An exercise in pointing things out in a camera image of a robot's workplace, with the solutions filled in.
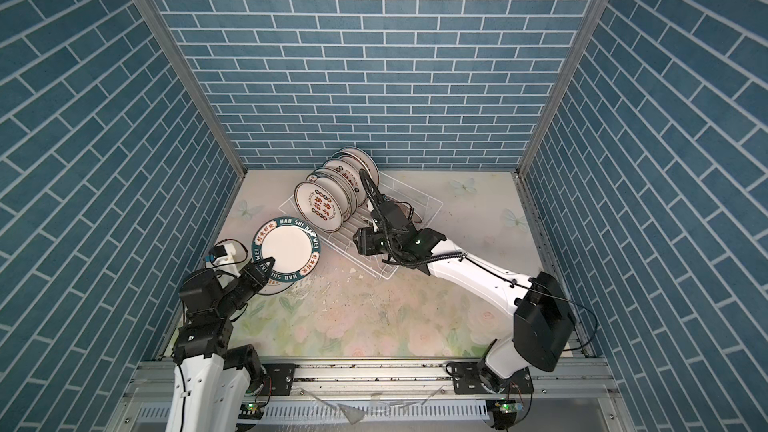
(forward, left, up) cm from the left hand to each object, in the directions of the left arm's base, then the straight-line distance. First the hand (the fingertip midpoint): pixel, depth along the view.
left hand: (276, 260), depth 77 cm
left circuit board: (-30, +4, -20) cm, 37 cm away
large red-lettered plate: (+34, -17, -2) cm, 38 cm away
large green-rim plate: (+25, -14, -4) cm, 29 cm away
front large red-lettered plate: (+24, -6, -8) cm, 26 cm away
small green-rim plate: (+6, -2, -2) cm, 7 cm away
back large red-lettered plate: (+36, -20, +2) cm, 42 cm away
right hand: (+6, -21, +3) cm, 22 cm away
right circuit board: (-32, -58, -19) cm, 69 cm away
